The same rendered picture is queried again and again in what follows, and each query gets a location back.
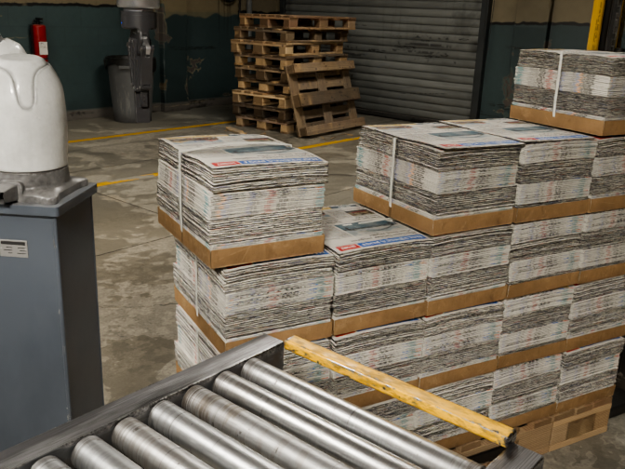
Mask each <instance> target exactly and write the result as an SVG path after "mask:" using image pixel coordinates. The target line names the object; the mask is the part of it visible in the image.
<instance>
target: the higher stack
mask: <svg viewBox="0 0 625 469"><path fill-rule="evenodd" d="M519 54H521V55H518V56H519V59H518V63H517V64H518V65H517V66H516V67H515V68H516V72H517V73H515V77H514V78H513V79H516V80H515V81H514V82H515V83H514V84H516V85H514V92H513V94H514V95H513V103H512V105H517V106H522V107H527V108H532V109H538V110H543V111H549V112H552V116H554V117H555V113H559V114H569V115H574V116H580V117H585V118H590V119H596V120H601V121H615V120H625V52H617V53H616V52H608V51H599V50H580V49H521V50H520V53H519ZM517 121H522V122H527V123H530V124H535V125H540V126H544V127H552V128H556V129H561V130H565V131H569V132H574V133H578V134H582V135H586V136H590V137H595V140H597V141H598V142H597V144H598V145H597V146H598V147H596V151H597V152H595V158H593V159H594V160H593V166H592V167H593V170H592V172H591V178H592V182H591V183H590V187H591V188H589V189H590V190H589V196H588V197H587V198H590V199H594V198H602V197H609V196H617V195H625V134H622V135H611V136H599V135H594V134H590V133H585V132H580V131H576V130H571V129H566V128H561V127H553V126H548V125H543V124H539V123H534V122H529V121H525V120H520V119H518V120H517ZM582 215H584V219H583V220H584V222H582V224H583V225H584V226H582V229H581V231H582V232H581V234H579V235H580V237H581V238H580V240H579V246H578V248H579V249H580V250H581V252H580V254H579V255H580V260H579V264H578V267H577V270H578V271H580V272H581V271H586V270H591V269H595V268H599V267H604V266H608V265H613V264H618V263H623V262H625V208H617V209H611V210H605V211H598V212H592V213H588V212H587V213H584V214H582ZM580 272H579V276H580ZM570 286H571V287H573V288H575V289H574V291H575V293H574V294H573V297H574V298H572V303H571V305H570V307H571V308H570V311H569V312H570V313H569V316H568V319H567V320H569V325H568V328H567V329H568V331H567V332H566V333H567V334H566V335H567V336H566V337H565V338H566V339H571V338H575V337H578V336H582V335H586V334H590V333H594V332H597V331H601V330H605V329H609V328H614V327H618V326H622V325H625V275H618V276H614V277H609V278H605V279H600V280H596V281H592V282H587V283H582V284H574V285H570ZM624 340H625V339H624V338H622V337H621V336H620V337H616V338H614V339H610V340H606V341H603V342H597V343H594V344H590V345H586V346H583V347H579V348H576V349H573V350H569V351H564V352H562V353H560V354H561V359H562V360H561V361H560V362H561V364H560V369H561V370H560V372H561V374H560V378H559V379H560V381H559V384H558V386H557V387H558V388H556V389H557V390H558V391H557V392H556V393H557V394H556V396H555V397H556V398H555V402H556V403H560V402H563V401H566V400H568V399H571V398H574V397H577V396H580V395H586V394H588V393H591V392H594V391H597V390H601V389H604V388H606V387H609V386H613V385H614V382H616V378H617V373H618V363H619V362H618V361H619V354H620V353H621V352H622V350H623V346H624V343H625V341H624ZM612 398H613V397H612V396H609V397H606V398H603V399H600V400H597V401H594V402H591V403H589V404H586V405H583V406H580V407H577V408H574V409H570V410H567V411H564V412H561V413H558V414H553V415H551V416H550V417H552V428H551V434H550V440H549V446H548V447H549V449H548V452H550V451H553V450H556V449H559V448H562V447H565V446H568V445H570V444H573V443H576V442H579V441H580V440H583V439H586V438H589V437H591V436H596V435H599V434H601V433H603V432H606V430H607V423H608V418H609V413H610V409H611V406H612Z"/></svg>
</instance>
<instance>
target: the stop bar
mask: <svg viewBox="0 0 625 469"><path fill-rule="evenodd" d="M285 349H286V350H288V351H290V352H292V353H294V354H296V355H300V356H302V357H304V358H307V359H309V360H311V361H312V362H315V363H317V364H319V365H321V366H324V367H326V368H328V369H331V370H334V371H336V372H337V373H339V374H342V375H344V376H346V377H348V378H351V379H353V380H355V381H357V382H360V383H362V384H364V385H367V386H369V387H371V388H373V389H375V390H378V391H380V392H382V393H383V394H386V395H389V396H391V397H394V398H396V399H398V400H400V401H403V402H405V403H407V404H408V405H410V406H413V407H415V408H417V409H421V410H423V411H425V412H427V413H430V414H431V415H433V416H435V417H438V418H440V419H442V420H444V421H446V422H450V423H452V424H454V425H456V426H458V427H460V428H462V429H465V430H467V431H469V432H471V433H474V434H476V435H478V436H480V437H483V438H485V439H487V440H489V441H492V442H494V443H496V444H498V445H501V446H502V447H504V448H507V447H509V446H510V445H511V444H512V443H513V442H514V441H515V439H516V434H517V432H516V430H515V429H513V428H511V427H510V426H507V425H505V424H503V423H500V422H497V421H494V420H492V419H489V418H487V417H486V416H483V415H481V414H479V413H476V412H474V411H472V410H469V409H466V408H464V407H462V406H460V405H457V404H455V403H453V402H450V401H448V400H446V399H443V398H442V397H439V396H437V395H433V394H431V393H429V392H426V391H424V390H422V389H419V388H418V387H416V386H413V385H411V384H409V383H406V382H403V381H400V380H398V379H396V378H394V377H392V376H389V375H387V374H385V373H382V372H380V371H378V370H375V369H373V368H370V367H368V366H366V365H363V364H361V363H359V362H356V361H354V360H352V359H350V358H348V357H345V356H343V355H339V354H337V353H335V352H332V351H330V350H328V349H326V348H324V347H322V346H319V345H317V344H315V343H312V342H309V341H306V340H304V339H302V338H300V337H298V336H295V335H294V336H292V337H290V338H288V339H286V340H285Z"/></svg>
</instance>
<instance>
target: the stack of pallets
mask: <svg viewBox="0 0 625 469"><path fill-rule="evenodd" d="M239 18H240V24H239V26H234V27H233V29H234V32H235V34H234V39H231V43H232V50H231V52H233V54H234V56H235V63H234V66H235V77H237V81H238V88H237V89H232V92H233V114H235V117H236V124H235V125H236V126H238V127H245V126H251V125H257V127H256V129H260V130H270V129H276V128H281V131H280V133H283V134H291V133H296V132H297V130H296V129H294V126H295V125H296V124H297V122H296V121H294V116H293V113H294V109H292V107H291V102H290V98H289V96H291V94H290V92H288V87H289V85H288V81H287V79H286V75H285V70H284V66H287V65H291V64H293V63H307V62H324V61H326V57H333V58H335V61H339V60H347V58H348V54H342V53H343V51H342V48H343V44H342V43H343V42H348V40H347V35H348V33H349V30H355V22H356V18H350V17H330V16H311V15H282V14H249V13H239ZM254 18H256V19H259V24H254ZM313 20H314V26H313ZM335 20H343V22H342V27H335ZM248 31H253V32H256V36H248ZM277 33H280V36H277ZM303 33H309V38H303ZM326 33H335V39H333V40H326ZM246 45H253V49H246ZM321 45H330V51H326V52H320V51H321ZM297 46H305V49H297ZM272 47H279V48H272ZM340 53H341V54H340ZM247 57H249V58H256V61H250V62H247ZM303 59H309V61H305V62H303ZM249 70H254V71H256V73H255V74H250V73H249ZM251 83H259V85H258V86H251ZM278 93H281V94H280V95H273V94H278ZM246 95H248V96H253V98H246ZM246 108H253V109H252V110H247V109H246ZM249 120H255V121H252V122H249ZM273 124H275V125H273Z"/></svg>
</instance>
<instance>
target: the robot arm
mask: <svg viewBox="0 0 625 469"><path fill-rule="evenodd" d="M116 4H117V6H118V7H122V8H123V9H124V10H121V11H120V12H121V27H122V28H123V29H130V38H128V42H126V46H127V52H128V59H129V69H130V78H131V86H132V87H133V88H134V104H135V122H136V123H150V94H149V91H150V90H151V89H152V79H153V52H154V46H152V41H151V39H150V36H149V30H155V29H156V28H157V12H153V9H154V8H156V9H157V8H160V0H116ZM85 186H88V179H87V178H84V177H76V176H70V171H69V166H68V124H67V113H66V104H65V98H64V92H63V87H62V84H61V81H60V79H59V77H58V75H57V74H56V72H55V70H54V69H53V67H52V66H51V65H50V63H48V62H47V61H45V60H44V59H43V58H42V57H39V56H36V55H32V54H27V53H26V52H25V50H24V49H23V47H22V46H21V45H20V44H19V43H17V42H15V41H13V40H11V39H9V38H4V39H3V37H2V35H1V34H0V204H5V203H9V202H21V203H35V204H41V205H56V204H58V203H59V201H60V200H61V199H62V198H63V197H65V196H67V195H69V194H71V193H73V192H74V191H76V190H78V189H79V188H82V187H85Z"/></svg>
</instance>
